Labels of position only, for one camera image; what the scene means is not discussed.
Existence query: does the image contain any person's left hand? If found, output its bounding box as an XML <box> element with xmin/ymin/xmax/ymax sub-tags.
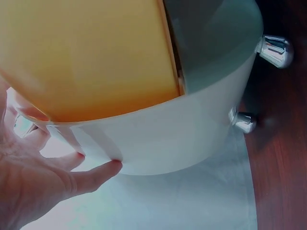
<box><xmin>0</xmin><ymin>91</ymin><xmax>123</xmax><ymax>230</ymax></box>

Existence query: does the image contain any white cloth mat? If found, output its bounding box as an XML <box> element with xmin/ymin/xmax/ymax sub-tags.
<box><xmin>8</xmin><ymin>124</ymin><xmax>259</xmax><ymax>230</ymax></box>

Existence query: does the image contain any orange flat plastic object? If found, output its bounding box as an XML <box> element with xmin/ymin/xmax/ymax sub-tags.
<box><xmin>0</xmin><ymin>0</ymin><xmax>182</xmax><ymax>123</ymax></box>

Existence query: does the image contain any white pot with chrome handles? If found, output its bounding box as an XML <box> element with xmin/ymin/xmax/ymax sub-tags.
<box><xmin>6</xmin><ymin>0</ymin><xmax>295</xmax><ymax>176</ymax></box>

